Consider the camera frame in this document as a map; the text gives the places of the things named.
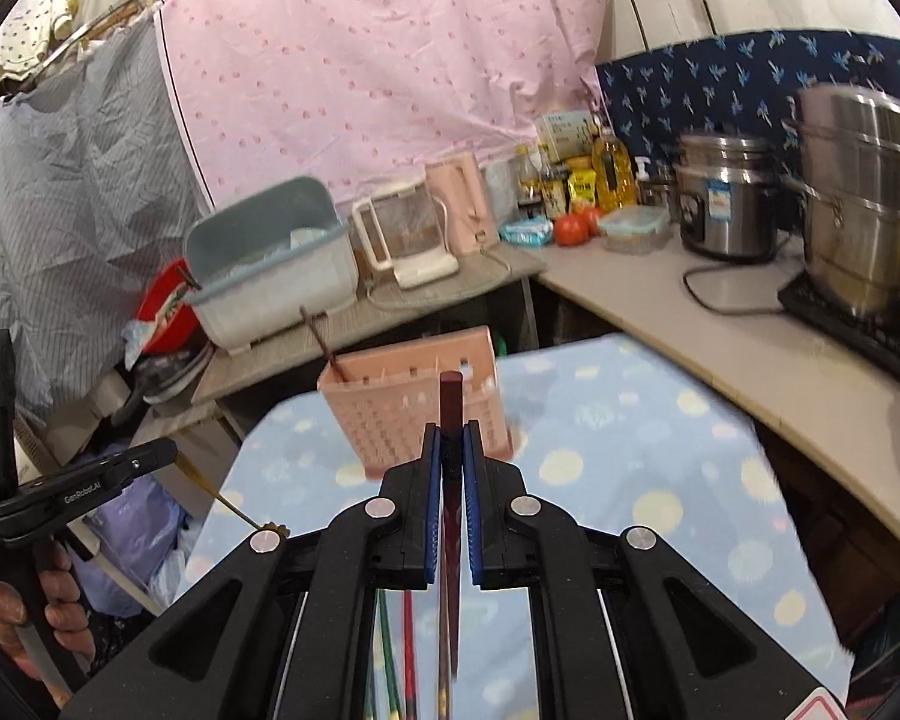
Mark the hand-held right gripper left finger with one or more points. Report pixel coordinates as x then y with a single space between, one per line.
431 502

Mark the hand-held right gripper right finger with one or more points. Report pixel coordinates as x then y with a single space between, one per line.
471 502

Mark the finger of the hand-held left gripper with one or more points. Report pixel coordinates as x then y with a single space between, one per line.
146 460

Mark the pink perforated utensil holder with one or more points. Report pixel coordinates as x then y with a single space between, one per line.
390 420

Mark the green patterned chopstick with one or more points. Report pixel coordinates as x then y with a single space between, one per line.
385 637

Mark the red patterned chopstick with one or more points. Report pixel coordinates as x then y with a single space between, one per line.
411 645

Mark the person's left hand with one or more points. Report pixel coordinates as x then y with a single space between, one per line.
0 615

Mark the black frying pan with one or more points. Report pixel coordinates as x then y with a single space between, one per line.
139 394

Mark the purple plastic bag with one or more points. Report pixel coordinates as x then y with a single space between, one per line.
135 532

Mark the white plastic bag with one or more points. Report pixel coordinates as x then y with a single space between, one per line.
172 570

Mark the red plastic basin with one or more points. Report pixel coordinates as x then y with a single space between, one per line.
161 315

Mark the grey wood-grain counter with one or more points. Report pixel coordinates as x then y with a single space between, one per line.
270 367

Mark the blue planet-print tablecloth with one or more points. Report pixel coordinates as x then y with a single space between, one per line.
645 465

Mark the grey-blue dish drainer bin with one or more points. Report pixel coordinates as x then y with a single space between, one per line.
285 292

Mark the grey striped cloth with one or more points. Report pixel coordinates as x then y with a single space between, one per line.
82 202

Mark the blue wet wipes packet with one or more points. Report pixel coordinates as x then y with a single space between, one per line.
525 231

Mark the white glass kettle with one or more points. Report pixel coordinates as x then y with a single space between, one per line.
412 225

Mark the red tomato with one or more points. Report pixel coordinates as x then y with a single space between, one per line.
568 231
592 219

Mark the beige counter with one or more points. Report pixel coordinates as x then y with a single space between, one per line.
720 345

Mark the pink electric kettle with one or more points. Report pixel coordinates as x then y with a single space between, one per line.
457 202

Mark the clear food container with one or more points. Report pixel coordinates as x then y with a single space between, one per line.
634 232

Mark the yellow seasoning packet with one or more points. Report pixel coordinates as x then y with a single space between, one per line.
581 189

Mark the yellow cooking oil bottle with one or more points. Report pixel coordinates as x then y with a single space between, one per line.
613 172

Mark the white pump bottle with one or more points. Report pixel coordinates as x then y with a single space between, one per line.
643 180

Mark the white carton box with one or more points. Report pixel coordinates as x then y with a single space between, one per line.
562 131

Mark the steel rice cooker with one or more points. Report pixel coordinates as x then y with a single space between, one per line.
727 202

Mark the white floral cloth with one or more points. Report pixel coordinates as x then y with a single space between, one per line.
37 22

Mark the black induction cooker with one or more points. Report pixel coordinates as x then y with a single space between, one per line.
847 322

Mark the pink heart-print curtain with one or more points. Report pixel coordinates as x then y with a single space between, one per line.
382 52

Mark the stacked steel steamer pot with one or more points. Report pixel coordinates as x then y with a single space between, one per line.
862 225

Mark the navy leaf-print cloth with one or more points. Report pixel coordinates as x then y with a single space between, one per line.
720 82

